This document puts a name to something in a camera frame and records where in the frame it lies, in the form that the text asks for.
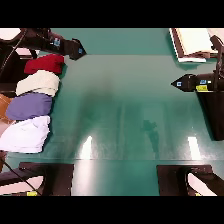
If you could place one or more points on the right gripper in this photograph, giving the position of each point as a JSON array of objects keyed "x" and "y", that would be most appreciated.
[{"x": 186, "y": 83}]

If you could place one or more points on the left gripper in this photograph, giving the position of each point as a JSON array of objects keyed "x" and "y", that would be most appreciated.
[{"x": 75, "y": 49}]

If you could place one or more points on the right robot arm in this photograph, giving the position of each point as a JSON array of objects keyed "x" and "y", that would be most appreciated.
[{"x": 215, "y": 83}]

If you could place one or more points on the red garment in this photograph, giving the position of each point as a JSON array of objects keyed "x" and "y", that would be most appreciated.
[{"x": 45, "y": 64}]

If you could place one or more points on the cream garment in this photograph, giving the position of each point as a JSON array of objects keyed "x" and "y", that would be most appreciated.
[{"x": 38, "y": 83}]

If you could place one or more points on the purple garment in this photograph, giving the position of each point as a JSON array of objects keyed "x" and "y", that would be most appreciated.
[{"x": 30, "y": 106}]

